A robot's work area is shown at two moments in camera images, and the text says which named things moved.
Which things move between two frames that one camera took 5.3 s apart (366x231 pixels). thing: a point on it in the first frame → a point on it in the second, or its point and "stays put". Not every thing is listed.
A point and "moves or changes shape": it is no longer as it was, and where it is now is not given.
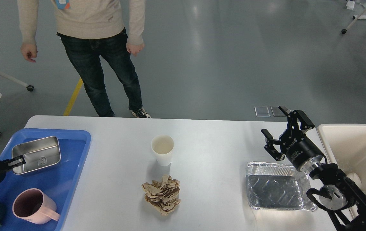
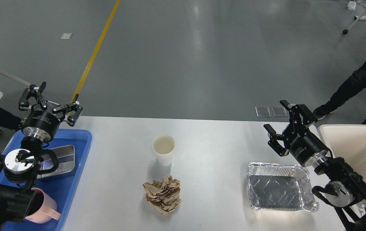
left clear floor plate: [262, 111] stays put
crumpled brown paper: [164, 195] stays put
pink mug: [33, 205] stays put
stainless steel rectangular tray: [38, 154] moves or changes shape
